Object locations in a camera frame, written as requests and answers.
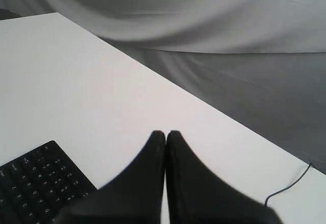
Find white backdrop cloth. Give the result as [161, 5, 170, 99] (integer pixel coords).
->
[1, 0, 325, 172]

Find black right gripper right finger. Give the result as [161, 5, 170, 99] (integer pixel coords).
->
[165, 131, 282, 223]

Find black acer keyboard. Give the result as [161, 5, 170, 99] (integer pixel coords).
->
[1, 141, 96, 223]

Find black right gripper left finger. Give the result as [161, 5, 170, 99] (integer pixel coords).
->
[55, 131, 166, 223]

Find black cables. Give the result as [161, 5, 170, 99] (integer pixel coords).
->
[263, 162, 314, 207]

